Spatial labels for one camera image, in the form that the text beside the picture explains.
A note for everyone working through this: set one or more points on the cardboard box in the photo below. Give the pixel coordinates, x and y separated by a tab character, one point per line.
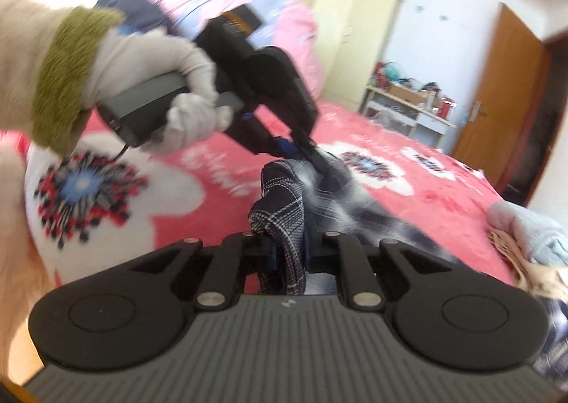
406	94

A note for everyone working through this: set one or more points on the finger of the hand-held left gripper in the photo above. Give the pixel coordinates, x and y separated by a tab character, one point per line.
317	156
266	145

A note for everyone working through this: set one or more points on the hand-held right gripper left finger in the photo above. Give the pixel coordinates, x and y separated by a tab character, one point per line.
224	265

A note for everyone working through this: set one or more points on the cream wardrobe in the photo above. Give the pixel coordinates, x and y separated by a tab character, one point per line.
350	30

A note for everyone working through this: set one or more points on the brown wooden door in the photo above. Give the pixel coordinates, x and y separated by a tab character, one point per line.
501	110

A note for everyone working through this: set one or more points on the light grey garment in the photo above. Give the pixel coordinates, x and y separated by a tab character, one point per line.
532	230

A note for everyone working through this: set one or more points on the person's left hand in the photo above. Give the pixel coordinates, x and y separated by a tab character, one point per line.
146	57

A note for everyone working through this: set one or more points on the pink floral quilt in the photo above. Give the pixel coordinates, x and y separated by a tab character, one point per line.
288	30

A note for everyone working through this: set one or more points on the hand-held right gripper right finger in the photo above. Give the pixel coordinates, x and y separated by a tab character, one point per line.
350	265

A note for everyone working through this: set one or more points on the red floral bedsheet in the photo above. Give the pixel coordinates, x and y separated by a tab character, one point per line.
195	190

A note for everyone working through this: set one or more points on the red thermos bottle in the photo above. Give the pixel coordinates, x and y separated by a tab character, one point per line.
445	108

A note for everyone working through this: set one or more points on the teal bag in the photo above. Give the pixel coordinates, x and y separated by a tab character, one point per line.
392	72

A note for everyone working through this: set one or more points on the white desk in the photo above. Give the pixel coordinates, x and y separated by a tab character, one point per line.
426	123

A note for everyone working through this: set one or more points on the cream fluffy jacket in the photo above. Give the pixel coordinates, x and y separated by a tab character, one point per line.
20	274

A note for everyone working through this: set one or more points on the beige patterned garment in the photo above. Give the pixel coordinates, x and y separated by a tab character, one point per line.
510	252

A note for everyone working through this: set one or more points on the navy white plaid shirt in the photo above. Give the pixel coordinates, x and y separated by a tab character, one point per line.
284	207

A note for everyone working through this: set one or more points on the clear plastic bag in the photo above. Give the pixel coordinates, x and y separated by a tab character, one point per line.
390	116

